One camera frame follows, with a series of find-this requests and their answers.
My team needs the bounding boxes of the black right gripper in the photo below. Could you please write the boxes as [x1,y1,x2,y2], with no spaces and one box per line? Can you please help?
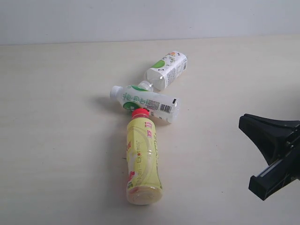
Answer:
[239,114,300,201]

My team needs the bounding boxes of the green white label plastic bottle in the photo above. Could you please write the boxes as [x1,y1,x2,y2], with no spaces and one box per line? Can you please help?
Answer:
[110,85,181,123]

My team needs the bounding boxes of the yellow juice bottle red cap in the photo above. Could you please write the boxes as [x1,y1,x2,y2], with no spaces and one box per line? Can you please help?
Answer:
[126,108,163,205]

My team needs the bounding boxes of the square white green label bottle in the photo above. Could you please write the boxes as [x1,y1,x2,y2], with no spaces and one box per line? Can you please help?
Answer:
[138,51,188,91]

